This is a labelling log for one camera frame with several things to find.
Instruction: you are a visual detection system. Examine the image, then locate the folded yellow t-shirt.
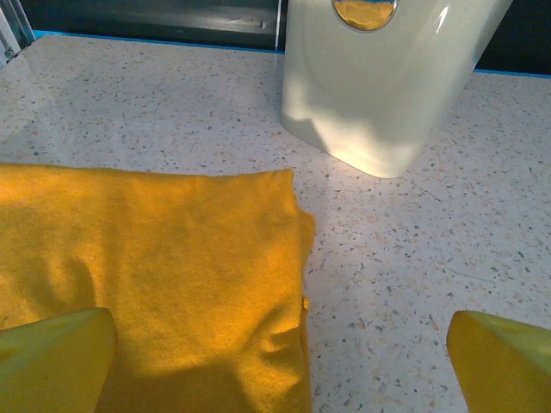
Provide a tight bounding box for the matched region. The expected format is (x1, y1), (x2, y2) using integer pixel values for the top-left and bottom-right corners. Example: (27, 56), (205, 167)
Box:
(0, 163), (318, 413)

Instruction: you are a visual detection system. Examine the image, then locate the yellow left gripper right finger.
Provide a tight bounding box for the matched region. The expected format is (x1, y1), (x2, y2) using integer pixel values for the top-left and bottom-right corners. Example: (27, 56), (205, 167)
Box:
(445, 310), (551, 413)

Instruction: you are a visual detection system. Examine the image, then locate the aluminium frame post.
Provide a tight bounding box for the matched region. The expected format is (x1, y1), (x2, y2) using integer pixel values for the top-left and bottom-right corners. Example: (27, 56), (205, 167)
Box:
(0, 0), (35, 70)

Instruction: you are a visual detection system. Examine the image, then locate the cream utensil holder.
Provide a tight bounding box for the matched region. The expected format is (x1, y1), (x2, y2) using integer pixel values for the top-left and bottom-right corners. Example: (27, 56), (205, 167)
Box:
(280, 0), (516, 179)

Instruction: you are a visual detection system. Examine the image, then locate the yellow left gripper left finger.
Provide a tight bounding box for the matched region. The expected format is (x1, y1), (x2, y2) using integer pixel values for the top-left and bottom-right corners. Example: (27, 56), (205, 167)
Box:
(0, 306), (118, 413)

